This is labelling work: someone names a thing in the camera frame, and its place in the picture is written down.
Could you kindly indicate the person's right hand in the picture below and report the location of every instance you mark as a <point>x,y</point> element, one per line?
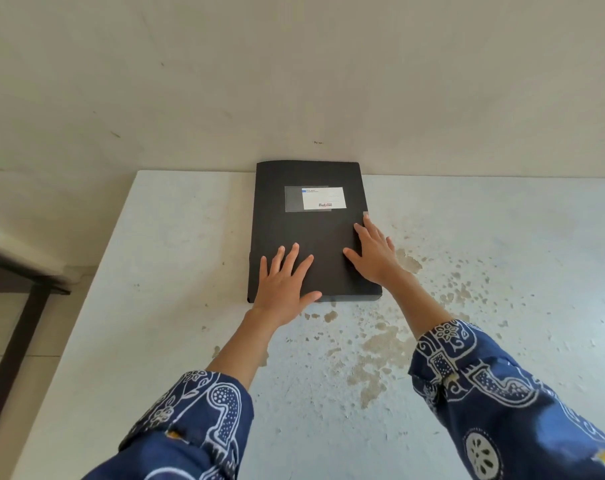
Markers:
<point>380,259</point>

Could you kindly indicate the person's left hand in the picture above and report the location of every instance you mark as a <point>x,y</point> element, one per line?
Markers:
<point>282,294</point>

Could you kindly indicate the black folder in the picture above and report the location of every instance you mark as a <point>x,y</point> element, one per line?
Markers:
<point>302,229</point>

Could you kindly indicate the person's left forearm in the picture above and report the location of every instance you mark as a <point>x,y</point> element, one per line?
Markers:
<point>207,394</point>

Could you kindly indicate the person's right forearm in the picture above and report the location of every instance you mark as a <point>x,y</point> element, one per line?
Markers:
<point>497,394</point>

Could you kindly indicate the dark metal frame table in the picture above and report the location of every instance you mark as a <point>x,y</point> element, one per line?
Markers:
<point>17,334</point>

